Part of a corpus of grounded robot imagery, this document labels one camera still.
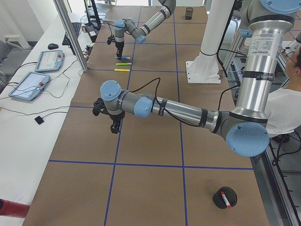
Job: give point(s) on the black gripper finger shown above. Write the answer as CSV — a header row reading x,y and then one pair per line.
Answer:
x,y
119,54
115,127

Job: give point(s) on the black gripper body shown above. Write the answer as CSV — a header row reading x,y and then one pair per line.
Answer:
x,y
115,117
119,46

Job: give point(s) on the blue highlighter pen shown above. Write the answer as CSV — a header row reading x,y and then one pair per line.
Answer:
x,y
123,58

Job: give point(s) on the red white marker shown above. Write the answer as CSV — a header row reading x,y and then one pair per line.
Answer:
x,y
227,203

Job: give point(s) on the yellow highlighter pen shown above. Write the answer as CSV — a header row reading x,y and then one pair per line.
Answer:
x,y
122,70

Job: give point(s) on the black computer mouse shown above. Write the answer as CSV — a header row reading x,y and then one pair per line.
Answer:
x,y
52,46

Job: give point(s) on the far blue teach pendant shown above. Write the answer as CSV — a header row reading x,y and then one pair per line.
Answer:
x,y
50,61

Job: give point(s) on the blue teach pendant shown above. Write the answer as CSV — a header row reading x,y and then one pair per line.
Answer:
x,y
50,61
30,86

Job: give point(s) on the small black square device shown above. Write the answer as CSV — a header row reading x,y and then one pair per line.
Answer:
x,y
39,120

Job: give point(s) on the far black mesh pen cup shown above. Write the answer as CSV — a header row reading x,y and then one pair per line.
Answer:
x,y
188,13

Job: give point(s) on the black mesh pen cup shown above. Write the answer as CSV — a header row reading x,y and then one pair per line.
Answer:
x,y
188,13
230,194

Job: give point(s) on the near blue teach pendant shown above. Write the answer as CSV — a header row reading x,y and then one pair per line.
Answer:
x,y
30,86

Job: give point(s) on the near black mesh pen cup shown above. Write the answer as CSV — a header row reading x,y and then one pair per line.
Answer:
x,y
230,194

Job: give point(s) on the red water bottle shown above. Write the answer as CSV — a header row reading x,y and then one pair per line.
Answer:
x,y
13,209

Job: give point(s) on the person in white shirt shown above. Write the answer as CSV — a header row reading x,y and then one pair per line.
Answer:
x,y
283,107

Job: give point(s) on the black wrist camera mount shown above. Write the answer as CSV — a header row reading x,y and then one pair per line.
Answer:
x,y
110,39
99,107

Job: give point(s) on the aluminium frame post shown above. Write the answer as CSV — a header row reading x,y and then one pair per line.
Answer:
x,y
73,40

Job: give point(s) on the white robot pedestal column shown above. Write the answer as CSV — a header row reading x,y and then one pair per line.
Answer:
x,y
204,68

